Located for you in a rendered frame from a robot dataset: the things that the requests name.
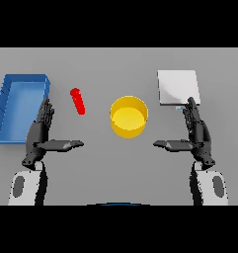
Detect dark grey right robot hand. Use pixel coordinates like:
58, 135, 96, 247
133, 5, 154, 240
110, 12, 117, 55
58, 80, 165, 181
152, 96, 216, 171

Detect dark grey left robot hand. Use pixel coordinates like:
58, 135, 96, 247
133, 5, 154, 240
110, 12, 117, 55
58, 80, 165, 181
21, 96, 85, 170

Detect pale square measuring scale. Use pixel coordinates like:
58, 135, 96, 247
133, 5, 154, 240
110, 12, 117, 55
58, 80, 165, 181
157, 69, 201, 111

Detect red beaker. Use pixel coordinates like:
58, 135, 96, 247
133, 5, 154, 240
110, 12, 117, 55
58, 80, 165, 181
69, 87, 87, 117

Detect yellow bowl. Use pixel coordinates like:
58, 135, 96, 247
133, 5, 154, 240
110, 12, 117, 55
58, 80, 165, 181
110, 95, 150, 139

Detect blue tray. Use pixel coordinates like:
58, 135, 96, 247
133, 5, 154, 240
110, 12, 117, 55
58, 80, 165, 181
0, 73, 51, 145

